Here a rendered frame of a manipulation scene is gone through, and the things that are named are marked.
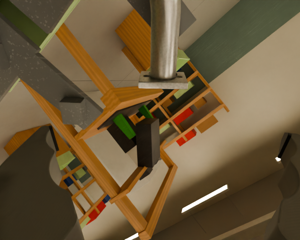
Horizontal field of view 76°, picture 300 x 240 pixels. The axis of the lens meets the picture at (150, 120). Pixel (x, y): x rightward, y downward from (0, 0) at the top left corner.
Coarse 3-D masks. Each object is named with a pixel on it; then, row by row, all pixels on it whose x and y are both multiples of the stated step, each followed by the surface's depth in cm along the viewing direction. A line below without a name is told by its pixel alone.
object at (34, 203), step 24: (24, 144) 9; (48, 144) 10; (0, 168) 8; (24, 168) 8; (48, 168) 8; (0, 192) 7; (24, 192) 7; (48, 192) 7; (0, 216) 6; (24, 216) 6; (48, 216) 6; (72, 216) 6
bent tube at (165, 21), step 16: (160, 0) 18; (176, 0) 18; (160, 16) 18; (176, 16) 18; (160, 32) 19; (176, 32) 19; (160, 48) 20; (176, 48) 20; (160, 64) 21; (176, 64) 22; (144, 80) 21; (160, 80) 21; (176, 80) 22
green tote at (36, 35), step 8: (0, 0) 36; (8, 0) 36; (0, 8) 37; (8, 8) 36; (16, 8) 36; (72, 8) 34; (8, 16) 37; (16, 16) 36; (24, 16) 36; (64, 16) 34; (16, 24) 36; (24, 24) 36; (32, 24) 35; (24, 32) 36; (32, 32) 36; (40, 32) 35; (32, 40) 36; (40, 40) 36; (48, 40) 36; (40, 48) 36
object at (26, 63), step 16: (0, 16) 23; (0, 32) 24; (16, 32) 24; (16, 48) 25; (32, 48) 25; (16, 64) 26; (32, 64) 26; (48, 64) 26; (0, 80) 27; (16, 80) 28; (32, 80) 27; (48, 80) 27; (64, 80) 27; (0, 96) 28; (48, 96) 28; (64, 96) 28; (80, 96) 28; (64, 112) 27; (80, 112) 27; (96, 112) 29
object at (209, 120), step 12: (192, 84) 560; (168, 96) 570; (216, 96) 534; (156, 108) 593; (216, 108) 538; (168, 120) 585; (180, 120) 582; (204, 120) 557; (216, 120) 556; (180, 132) 585; (192, 132) 580; (168, 144) 600; (180, 144) 598
